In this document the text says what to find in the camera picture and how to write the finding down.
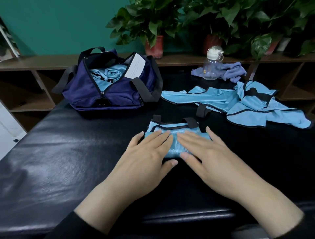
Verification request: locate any person's left hand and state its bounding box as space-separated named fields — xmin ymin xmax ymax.
xmin=106 ymin=130 xmax=179 ymax=205

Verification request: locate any person's right hand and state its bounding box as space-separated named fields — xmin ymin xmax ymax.
xmin=176 ymin=126 xmax=269 ymax=204

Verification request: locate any light blue vest black trim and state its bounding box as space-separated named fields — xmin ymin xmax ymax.
xmin=144 ymin=115 xmax=212 ymax=159
xmin=90 ymin=64 xmax=129 ymax=93
xmin=161 ymin=80 xmax=312 ymax=130

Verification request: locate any navy blue bag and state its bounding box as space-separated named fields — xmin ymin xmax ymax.
xmin=52 ymin=47 xmax=164 ymax=111

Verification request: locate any purple cloth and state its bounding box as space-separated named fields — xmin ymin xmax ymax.
xmin=191 ymin=61 xmax=248 ymax=83

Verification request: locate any clear bottle silver cap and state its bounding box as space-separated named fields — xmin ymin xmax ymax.
xmin=202 ymin=45 xmax=225 ymax=81

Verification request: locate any person's left forearm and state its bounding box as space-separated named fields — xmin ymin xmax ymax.
xmin=44 ymin=182 xmax=134 ymax=239

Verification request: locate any person's right forearm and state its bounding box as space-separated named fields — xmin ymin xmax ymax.
xmin=241 ymin=180 xmax=315 ymax=239

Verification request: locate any black leather bench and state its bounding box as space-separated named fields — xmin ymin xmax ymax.
xmin=0 ymin=74 xmax=315 ymax=239

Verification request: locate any wooden shelf cabinet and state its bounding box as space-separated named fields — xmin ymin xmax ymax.
xmin=0 ymin=52 xmax=315 ymax=133

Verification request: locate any green plant in red pot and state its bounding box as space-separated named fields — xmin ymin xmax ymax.
xmin=182 ymin=0 xmax=252 ymax=56
xmin=107 ymin=0 xmax=184 ymax=59

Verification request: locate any green plant in white pot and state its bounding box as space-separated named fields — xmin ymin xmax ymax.
xmin=248 ymin=0 xmax=315 ymax=60

